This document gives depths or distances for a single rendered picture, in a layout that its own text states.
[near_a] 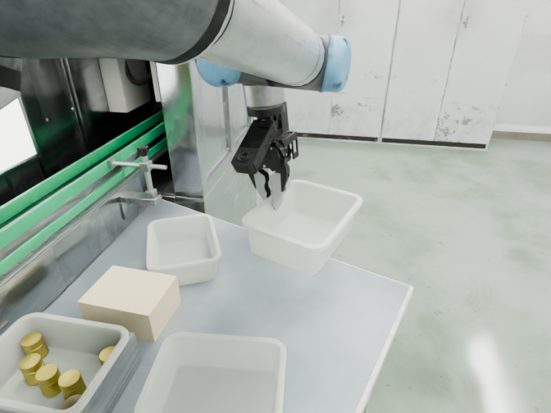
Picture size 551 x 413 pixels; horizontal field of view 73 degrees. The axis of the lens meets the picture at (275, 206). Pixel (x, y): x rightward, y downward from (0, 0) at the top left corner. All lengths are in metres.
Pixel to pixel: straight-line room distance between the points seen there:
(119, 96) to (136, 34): 1.21
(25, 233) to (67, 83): 0.56
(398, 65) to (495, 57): 0.82
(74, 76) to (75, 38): 1.12
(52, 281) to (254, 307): 0.46
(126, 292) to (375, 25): 3.36
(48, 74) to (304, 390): 1.06
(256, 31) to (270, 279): 0.71
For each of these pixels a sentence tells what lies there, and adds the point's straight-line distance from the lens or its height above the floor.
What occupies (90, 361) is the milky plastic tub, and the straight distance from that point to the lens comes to 0.83.
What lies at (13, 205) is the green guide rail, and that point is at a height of 0.96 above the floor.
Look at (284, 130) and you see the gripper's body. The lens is 0.76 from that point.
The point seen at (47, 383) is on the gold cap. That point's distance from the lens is 0.78.
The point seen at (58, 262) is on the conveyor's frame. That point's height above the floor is 0.83.
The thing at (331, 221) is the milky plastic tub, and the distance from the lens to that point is 0.83.
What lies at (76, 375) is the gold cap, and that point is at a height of 0.81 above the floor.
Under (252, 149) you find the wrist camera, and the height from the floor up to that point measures 1.13.
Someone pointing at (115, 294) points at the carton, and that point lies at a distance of 0.86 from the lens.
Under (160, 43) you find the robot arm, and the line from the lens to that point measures 0.25.
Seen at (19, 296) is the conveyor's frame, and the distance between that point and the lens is 0.94.
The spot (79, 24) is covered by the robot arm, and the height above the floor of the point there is 1.35.
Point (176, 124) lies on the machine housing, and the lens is 1.24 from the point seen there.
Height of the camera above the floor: 1.37
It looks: 30 degrees down
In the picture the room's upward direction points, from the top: straight up
